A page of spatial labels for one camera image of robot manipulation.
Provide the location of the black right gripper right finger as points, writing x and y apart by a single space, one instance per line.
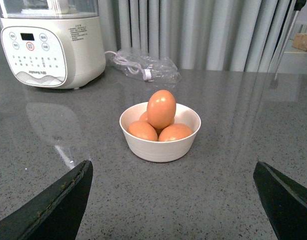
284 202

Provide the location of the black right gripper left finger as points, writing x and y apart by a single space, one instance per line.
55 213

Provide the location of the brown egg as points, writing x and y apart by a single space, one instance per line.
161 109

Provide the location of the brown egg bowl left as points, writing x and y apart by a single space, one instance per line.
142 130

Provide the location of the brown egg bowl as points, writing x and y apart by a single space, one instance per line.
144 117
174 132
142 130

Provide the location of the brown egg bowl back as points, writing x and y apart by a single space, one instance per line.
144 117

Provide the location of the brown egg bowl right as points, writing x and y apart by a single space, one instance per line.
174 132

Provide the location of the cardboard box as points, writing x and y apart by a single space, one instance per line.
300 41

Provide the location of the white bowl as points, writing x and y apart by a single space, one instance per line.
155 151

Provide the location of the white soymilk maker appliance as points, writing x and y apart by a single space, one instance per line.
54 44

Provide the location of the clear plastic bag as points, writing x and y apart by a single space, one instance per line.
137 64

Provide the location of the grey curtain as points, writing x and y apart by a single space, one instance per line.
219 35

